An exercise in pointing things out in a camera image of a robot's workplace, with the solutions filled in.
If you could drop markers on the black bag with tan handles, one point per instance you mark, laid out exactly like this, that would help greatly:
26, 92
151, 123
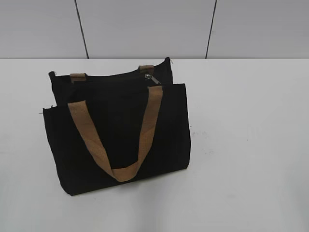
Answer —
109, 130

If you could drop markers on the silver zipper pull with ring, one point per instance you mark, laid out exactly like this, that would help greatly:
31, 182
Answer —
150, 77

